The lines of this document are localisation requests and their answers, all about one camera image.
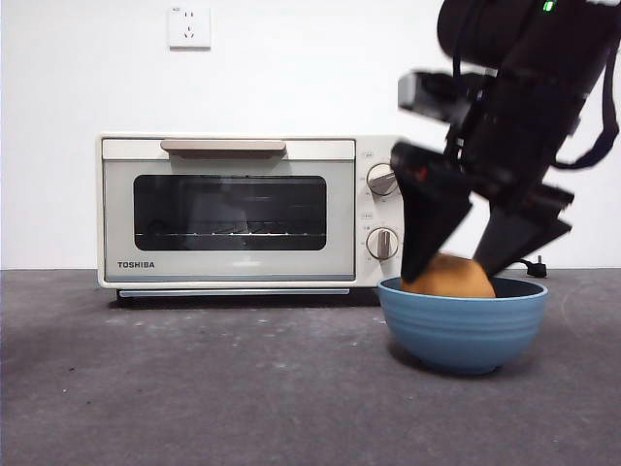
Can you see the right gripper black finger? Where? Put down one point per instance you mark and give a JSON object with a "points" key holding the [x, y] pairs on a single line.
{"points": [[432, 218], [519, 238]]}

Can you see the brown potato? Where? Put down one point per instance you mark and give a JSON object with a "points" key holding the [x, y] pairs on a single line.
{"points": [[451, 279]]}

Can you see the blue ribbed bowl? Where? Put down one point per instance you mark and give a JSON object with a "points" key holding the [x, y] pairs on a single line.
{"points": [[461, 335]]}

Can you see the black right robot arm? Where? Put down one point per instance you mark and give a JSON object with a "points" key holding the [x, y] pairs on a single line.
{"points": [[543, 73]]}

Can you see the beige oven control knob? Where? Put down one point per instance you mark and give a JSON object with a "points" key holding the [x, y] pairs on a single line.
{"points": [[380, 180], [382, 244]]}

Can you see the cream Toshiba toaster oven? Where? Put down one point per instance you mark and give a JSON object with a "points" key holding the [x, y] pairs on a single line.
{"points": [[373, 145]]}

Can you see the metal oven crumb tray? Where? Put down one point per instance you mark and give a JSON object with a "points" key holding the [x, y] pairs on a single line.
{"points": [[233, 292]]}

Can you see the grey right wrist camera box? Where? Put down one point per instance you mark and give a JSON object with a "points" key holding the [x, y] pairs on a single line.
{"points": [[427, 94]]}

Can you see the white wall socket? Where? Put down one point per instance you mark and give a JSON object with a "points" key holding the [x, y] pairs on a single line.
{"points": [[189, 28]]}

